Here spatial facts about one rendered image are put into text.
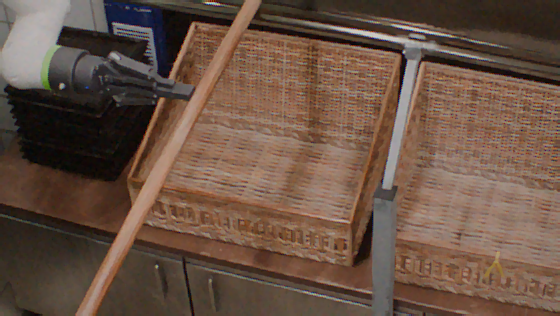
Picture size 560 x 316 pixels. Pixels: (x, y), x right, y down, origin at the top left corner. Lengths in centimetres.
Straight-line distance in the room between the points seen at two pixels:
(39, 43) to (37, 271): 98
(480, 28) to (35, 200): 120
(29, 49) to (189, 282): 83
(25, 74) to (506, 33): 113
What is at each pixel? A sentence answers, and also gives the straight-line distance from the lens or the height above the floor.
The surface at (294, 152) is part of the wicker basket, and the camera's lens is 288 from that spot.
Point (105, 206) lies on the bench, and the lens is 282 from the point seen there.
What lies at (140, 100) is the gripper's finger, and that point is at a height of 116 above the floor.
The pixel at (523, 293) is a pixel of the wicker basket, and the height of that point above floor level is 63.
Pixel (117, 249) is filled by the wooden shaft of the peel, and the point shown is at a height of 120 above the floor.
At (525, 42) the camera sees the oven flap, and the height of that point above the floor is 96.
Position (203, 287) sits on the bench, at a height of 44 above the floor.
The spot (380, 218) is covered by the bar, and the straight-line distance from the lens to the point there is 229.
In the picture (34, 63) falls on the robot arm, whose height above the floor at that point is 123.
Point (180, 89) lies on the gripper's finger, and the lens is 213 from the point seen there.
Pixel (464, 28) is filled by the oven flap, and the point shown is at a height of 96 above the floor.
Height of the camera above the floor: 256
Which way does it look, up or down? 44 degrees down
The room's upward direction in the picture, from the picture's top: 4 degrees counter-clockwise
